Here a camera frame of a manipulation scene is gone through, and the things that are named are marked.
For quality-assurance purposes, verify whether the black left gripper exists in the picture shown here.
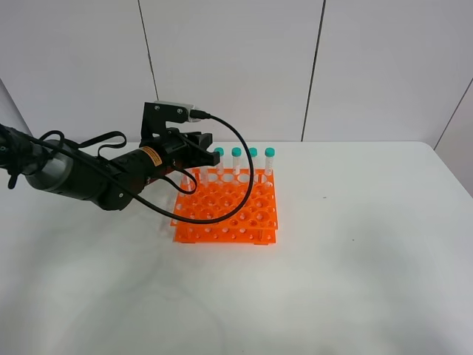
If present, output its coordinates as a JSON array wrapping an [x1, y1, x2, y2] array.
[[140, 102, 219, 181]]

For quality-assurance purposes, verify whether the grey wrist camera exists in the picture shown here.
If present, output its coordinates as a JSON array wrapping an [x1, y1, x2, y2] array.
[[154, 101, 200, 124]]

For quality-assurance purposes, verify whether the back row tube six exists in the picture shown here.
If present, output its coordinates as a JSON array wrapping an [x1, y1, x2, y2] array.
[[265, 147, 275, 177]]

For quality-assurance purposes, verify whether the black camera cable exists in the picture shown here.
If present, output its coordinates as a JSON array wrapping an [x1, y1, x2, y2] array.
[[131, 109, 257, 225]]

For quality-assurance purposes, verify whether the back row tube two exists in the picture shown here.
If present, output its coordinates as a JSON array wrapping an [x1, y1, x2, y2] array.
[[200, 166, 208, 186]]

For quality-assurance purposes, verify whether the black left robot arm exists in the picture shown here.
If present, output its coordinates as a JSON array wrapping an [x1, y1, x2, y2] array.
[[1, 101, 220, 211]]

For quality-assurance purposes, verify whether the orange test tube rack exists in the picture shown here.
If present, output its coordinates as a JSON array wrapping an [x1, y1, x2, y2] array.
[[171, 168, 278, 245]]

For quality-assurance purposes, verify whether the back row tube five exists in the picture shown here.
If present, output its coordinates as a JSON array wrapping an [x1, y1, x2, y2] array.
[[249, 147, 258, 181]]

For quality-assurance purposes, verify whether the back row tube three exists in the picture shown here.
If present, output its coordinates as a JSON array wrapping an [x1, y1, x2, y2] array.
[[214, 147, 225, 175]]

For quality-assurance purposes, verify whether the front-left racked test tube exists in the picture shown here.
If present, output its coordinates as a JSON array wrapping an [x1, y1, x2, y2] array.
[[180, 174, 195, 194]]

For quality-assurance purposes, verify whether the back row tube four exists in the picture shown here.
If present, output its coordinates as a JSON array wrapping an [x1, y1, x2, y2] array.
[[231, 147, 242, 177]]

